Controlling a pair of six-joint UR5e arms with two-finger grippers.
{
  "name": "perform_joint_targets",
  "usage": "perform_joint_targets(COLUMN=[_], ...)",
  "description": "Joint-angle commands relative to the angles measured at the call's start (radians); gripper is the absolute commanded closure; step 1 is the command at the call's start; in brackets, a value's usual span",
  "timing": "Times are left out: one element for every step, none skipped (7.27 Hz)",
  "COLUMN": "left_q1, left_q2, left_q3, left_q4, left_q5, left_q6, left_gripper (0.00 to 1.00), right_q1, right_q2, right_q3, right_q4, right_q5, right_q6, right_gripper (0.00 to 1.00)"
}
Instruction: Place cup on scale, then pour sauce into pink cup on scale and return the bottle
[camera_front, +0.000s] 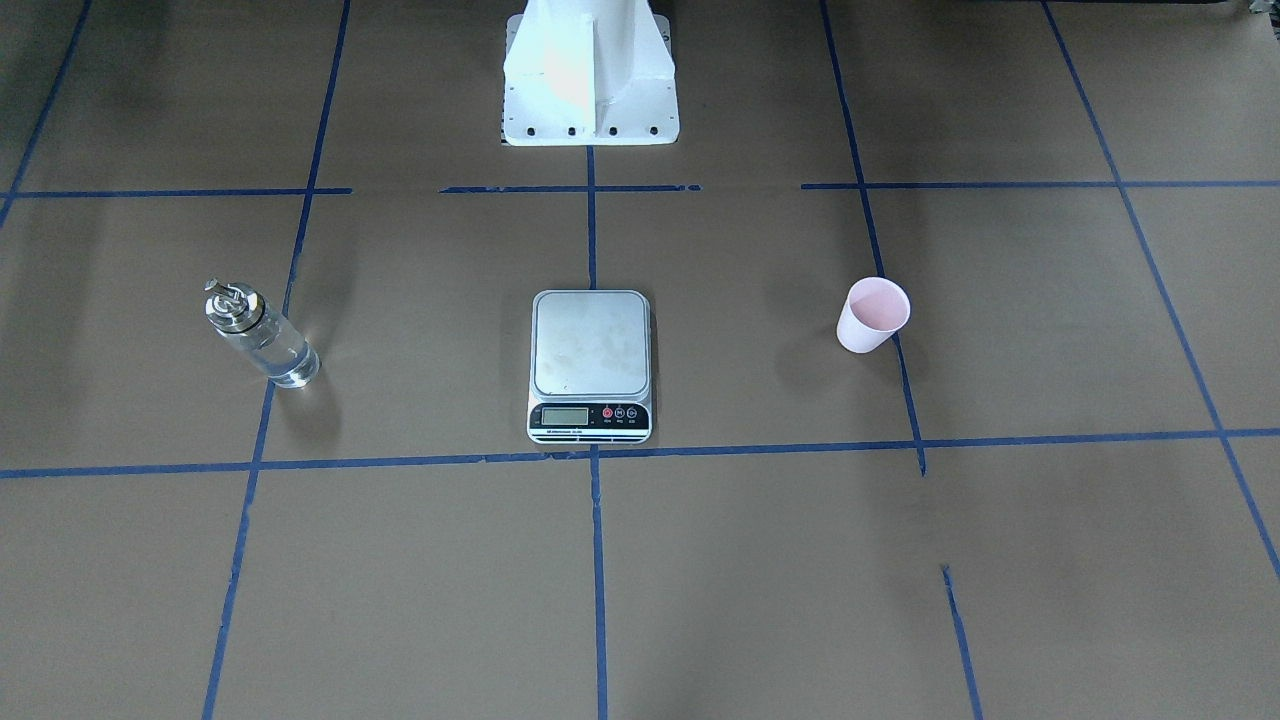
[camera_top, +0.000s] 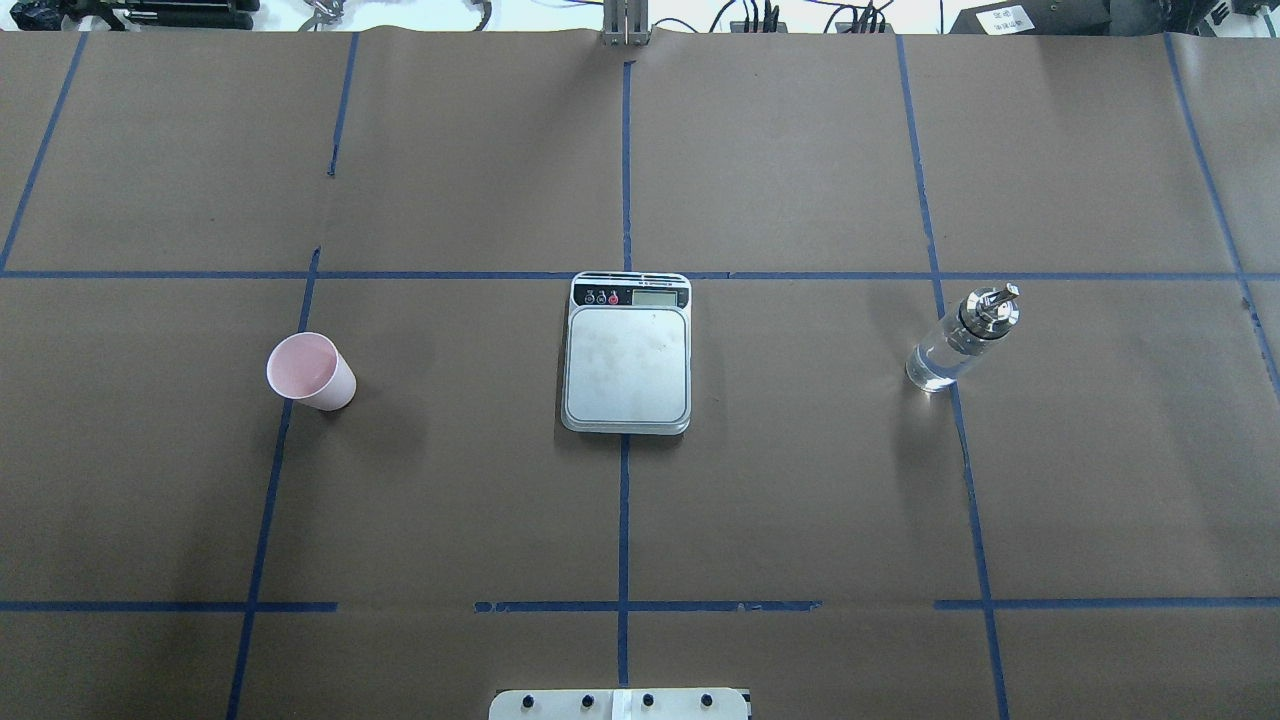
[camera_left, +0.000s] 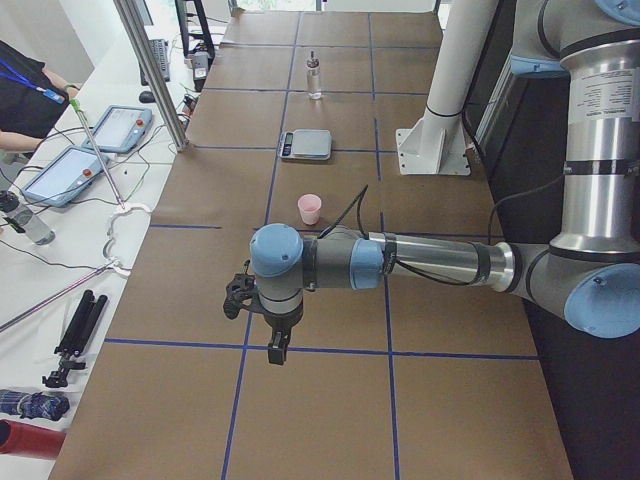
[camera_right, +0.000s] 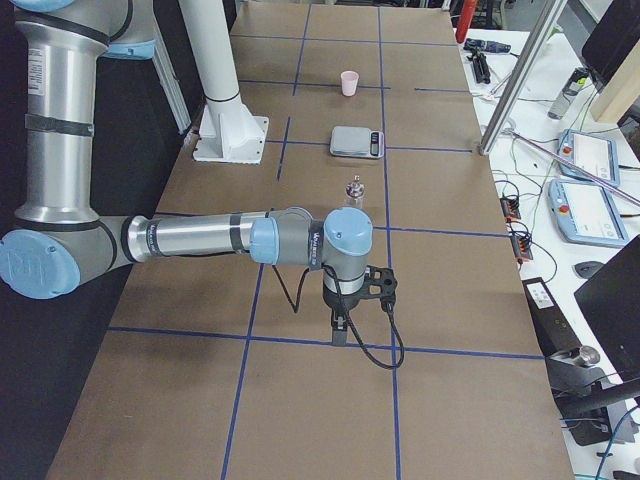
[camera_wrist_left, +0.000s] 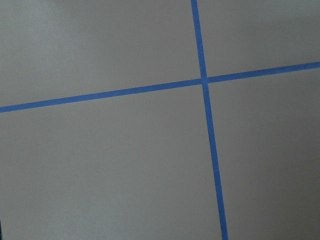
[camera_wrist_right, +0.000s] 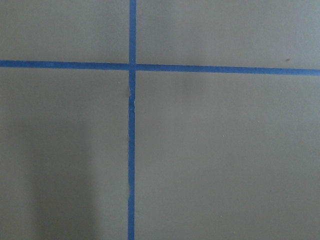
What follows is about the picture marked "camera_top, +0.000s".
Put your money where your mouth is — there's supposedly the glass sauce bottle metal spout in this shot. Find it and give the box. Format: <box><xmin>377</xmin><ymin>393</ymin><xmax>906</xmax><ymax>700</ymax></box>
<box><xmin>904</xmin><ymin>283</ymin><xmax>1021</xmax><ymax>393</ymax></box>

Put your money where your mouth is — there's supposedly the pink paper cup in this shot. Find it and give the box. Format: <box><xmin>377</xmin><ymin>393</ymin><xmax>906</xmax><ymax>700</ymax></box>
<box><xmin>265</xmin><ymin>331</ymin><xmax>358</xmax><ymax>413</ymax></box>

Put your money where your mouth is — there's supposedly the digital kitchen scale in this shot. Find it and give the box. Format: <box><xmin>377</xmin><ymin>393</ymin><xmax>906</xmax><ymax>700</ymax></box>
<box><xmin>559</xmin><ymin>272</ymin><xmax>692</xmax><ymax>436</ymax></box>

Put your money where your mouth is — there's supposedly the black red connector hub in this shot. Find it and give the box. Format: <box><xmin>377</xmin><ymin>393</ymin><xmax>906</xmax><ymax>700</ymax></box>
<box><xmin>824</xmin><ymin>5</ymin><xmax>892</xmax><ymax>35</ymax></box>
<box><xmin>727</xmin><ymin>1</ymin><xmax>787</xmax><ymax>35</ymax></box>

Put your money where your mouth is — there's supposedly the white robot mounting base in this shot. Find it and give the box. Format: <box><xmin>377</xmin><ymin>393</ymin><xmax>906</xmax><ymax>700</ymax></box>
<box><xmin>488</xmin><ymin>687</ymin><xmax>753</xmax><ymax>719</ymax></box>

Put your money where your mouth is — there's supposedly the black box white label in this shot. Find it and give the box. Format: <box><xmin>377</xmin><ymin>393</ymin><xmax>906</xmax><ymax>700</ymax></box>
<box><xmin>947</xmin><ymin>1</ymin><xmax>1112</xmax><ymax>36</ymax></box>

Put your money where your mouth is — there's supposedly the aluminium frame post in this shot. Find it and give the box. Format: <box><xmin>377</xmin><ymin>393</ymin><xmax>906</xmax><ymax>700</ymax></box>
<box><xmin>600</xmin><ymin>0</ymin><xmax>652</xmax><ymax>47</ymax></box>

